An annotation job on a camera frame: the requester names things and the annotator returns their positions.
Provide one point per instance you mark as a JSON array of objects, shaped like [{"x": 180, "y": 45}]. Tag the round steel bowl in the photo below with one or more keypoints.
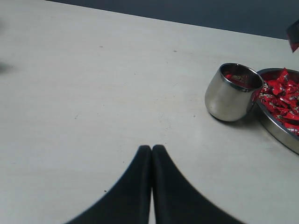
[{"x": 272, "y": 125}]

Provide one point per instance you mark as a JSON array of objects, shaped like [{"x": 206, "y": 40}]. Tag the red candy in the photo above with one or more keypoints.
[{"x": 294, "y": 46}]

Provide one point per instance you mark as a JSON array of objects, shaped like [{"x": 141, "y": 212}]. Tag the red candies inside cup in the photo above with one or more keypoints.
[{"x": 237, "y": 79}]

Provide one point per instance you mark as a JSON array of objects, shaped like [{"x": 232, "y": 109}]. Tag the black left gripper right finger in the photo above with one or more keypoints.
[{"x": 176, "y": 201}]

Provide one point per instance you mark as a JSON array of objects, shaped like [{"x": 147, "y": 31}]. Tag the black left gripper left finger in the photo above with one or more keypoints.
[{"x": 128, "y": 201}]

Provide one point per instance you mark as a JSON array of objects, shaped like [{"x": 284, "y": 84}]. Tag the pile of red wrapped candies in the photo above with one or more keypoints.
[{"x": 280, "y": 96}]

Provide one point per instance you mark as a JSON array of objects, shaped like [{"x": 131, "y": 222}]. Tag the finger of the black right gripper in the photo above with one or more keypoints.
[{"x": 293, "y": 33}]

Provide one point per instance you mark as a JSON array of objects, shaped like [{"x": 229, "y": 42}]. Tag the stainless steel cup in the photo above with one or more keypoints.
[{"x": 227, "y": 101}]

